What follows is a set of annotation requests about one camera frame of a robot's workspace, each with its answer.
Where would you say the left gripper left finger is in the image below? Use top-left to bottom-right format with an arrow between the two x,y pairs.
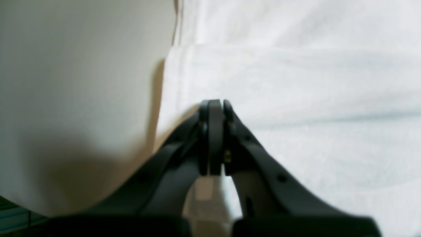
47,100 -> 224,237

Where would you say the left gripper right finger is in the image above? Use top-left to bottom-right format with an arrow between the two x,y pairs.
223,100 -> 381,237

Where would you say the white printed T-shirt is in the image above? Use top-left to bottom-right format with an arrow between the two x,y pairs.
156,0 -> 420,237

